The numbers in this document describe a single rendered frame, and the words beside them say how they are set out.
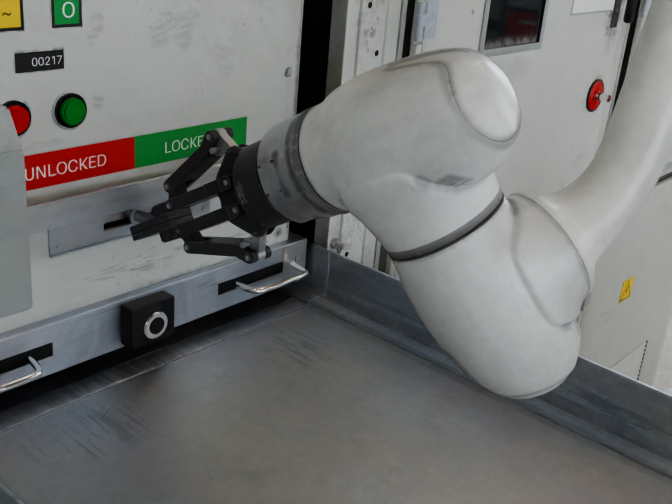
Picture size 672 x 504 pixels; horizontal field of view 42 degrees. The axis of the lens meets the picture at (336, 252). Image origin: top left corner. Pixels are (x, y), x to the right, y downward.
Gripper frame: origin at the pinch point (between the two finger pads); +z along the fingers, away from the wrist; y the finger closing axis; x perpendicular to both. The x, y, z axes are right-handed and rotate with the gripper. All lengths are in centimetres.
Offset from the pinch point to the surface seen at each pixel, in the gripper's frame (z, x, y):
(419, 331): -3.0, 29.7, 21.3
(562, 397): -20.2, 29.6, 31.2
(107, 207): 1.8, -4.2, -3.1
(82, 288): 10.4, -4.7, 3.8
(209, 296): 12.1, 12.0, 9.2
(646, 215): 15, 137, 26
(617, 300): 25, 131, 43
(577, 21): -8, 85, -14
